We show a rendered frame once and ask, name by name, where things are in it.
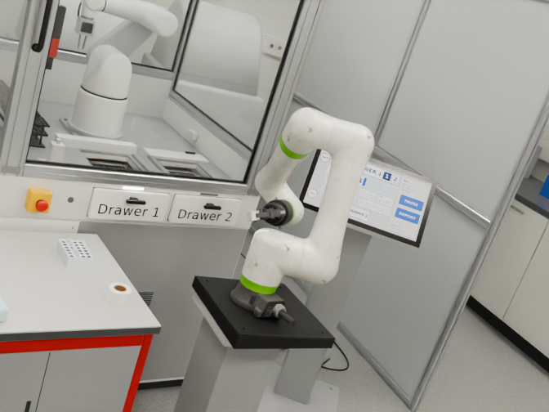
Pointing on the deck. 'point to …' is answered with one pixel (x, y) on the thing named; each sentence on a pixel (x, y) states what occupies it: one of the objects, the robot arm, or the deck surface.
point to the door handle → (43, 28)
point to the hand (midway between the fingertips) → (253, 216)
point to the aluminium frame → (23, 126)
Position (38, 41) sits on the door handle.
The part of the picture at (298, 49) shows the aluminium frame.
